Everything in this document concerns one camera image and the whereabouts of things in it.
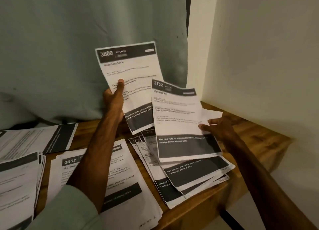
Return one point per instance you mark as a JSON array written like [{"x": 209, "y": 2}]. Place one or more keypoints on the wash baby bottle paper stack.
[{"x": 137, "y": 72}]

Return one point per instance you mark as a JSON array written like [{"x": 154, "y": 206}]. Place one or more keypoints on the person's left forearm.
[{"x": 87, "y": 177}]

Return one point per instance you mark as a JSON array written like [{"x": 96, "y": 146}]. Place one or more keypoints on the Wipe Wall Tiles paper stack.
[{"x": 182, "y": 127}]

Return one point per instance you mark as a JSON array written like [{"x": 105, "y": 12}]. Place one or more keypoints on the person's right hand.
[{"x": 222, "y": 131}]

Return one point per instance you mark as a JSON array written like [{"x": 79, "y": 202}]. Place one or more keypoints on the person's right forearm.
[{"x": 271, "y": 187}]

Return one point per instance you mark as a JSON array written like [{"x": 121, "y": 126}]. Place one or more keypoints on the black bar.
[{"x": 232, "y": 220}]

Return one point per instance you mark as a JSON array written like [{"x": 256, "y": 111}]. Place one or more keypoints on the pale green curtain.
[{"x": 60, "y": 42}]

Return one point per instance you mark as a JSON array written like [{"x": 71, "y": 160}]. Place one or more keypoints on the person's left hand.
[{"x": 114, "y": 100}]

